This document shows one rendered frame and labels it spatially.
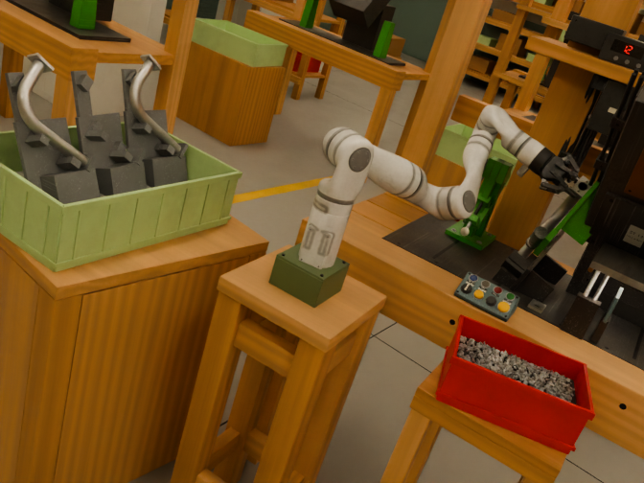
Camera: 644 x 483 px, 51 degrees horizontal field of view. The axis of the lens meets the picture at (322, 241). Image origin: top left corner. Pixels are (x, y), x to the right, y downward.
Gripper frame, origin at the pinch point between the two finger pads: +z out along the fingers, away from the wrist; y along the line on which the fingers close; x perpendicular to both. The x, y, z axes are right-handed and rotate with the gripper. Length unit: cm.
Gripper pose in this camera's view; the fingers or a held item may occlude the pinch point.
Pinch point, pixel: (577, 188)
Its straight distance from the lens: 202.2
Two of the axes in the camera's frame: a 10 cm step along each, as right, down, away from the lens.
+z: 7.2, 6.4, -2.6
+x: 0.4, 3.4, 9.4
